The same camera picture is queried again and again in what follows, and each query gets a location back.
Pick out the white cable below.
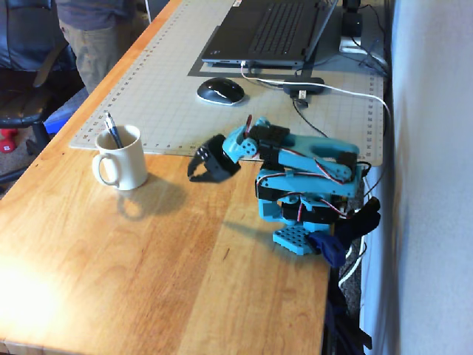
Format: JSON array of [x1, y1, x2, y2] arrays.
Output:
[[240, 61, 394, 290]]

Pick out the black usb hub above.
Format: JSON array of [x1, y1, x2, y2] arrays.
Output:
[[282, 76, 326, 95]]

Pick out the blue table clamp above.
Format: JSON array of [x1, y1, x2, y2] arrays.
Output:
[[308, 197, 382, 269]]

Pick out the black device on silver base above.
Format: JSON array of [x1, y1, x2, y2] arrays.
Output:
[[338, 0, 366, 53]]

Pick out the dark ballpoint pen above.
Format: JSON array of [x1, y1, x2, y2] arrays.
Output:
[[103, 111, 125, 150]]

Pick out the black cable with usb plug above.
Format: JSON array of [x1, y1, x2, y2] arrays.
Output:
[[289, 89, 333, 140]]

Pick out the black office chair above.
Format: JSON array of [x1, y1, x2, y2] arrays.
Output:
[[0, 0, 83, 186]]

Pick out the thin black tangled cable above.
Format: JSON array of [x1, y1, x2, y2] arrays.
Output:
[[350, 2, 392, 79]]

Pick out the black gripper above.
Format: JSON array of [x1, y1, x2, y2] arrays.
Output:
[[187, 134, 242, 185]]

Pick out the black computer mouse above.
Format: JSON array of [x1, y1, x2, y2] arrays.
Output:
[[195, 76, 247, 108]]

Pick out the person in khaki trousers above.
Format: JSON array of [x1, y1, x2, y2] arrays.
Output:
[[55, 0, 149, 96]]

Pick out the red dumbbell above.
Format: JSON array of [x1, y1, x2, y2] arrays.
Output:
[[0, 127, 19, 155]]

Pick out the dark hanging straps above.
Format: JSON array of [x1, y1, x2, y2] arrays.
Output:
[[321, 264, 373, 355]]

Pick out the grey gridded cutting mat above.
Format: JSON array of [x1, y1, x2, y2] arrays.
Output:
[[69, 0, 387, 168]]

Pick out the black laptop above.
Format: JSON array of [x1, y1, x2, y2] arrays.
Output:
[[201, 0, 339, 70]]

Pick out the blue grey storage bin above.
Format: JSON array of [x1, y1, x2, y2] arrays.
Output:
[[43, 87, 90, 138]]

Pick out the cream ceramic mug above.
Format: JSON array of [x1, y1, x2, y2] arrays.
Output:
[[91, 124, 149, 192]]

